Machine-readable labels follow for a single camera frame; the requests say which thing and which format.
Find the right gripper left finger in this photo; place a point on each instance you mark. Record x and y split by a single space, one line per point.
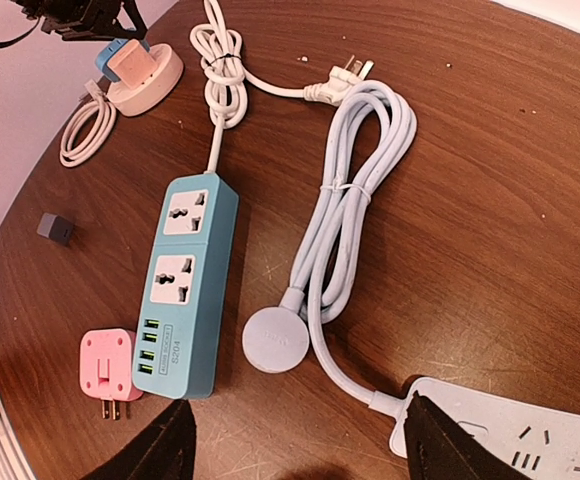
165 449

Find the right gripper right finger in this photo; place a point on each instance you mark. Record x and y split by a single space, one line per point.
438 448

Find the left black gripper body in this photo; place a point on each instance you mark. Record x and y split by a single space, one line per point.
87 20

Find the small pink charger plug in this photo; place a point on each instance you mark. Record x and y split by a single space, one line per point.
132 64

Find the blue-grey power strip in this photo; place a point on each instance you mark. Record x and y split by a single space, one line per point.
539 442

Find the pink square plug adapter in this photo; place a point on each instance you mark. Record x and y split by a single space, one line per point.
105 369

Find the teal power strip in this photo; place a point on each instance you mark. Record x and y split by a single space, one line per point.
178 331

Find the small dark plug charger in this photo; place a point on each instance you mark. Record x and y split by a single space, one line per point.
56 228

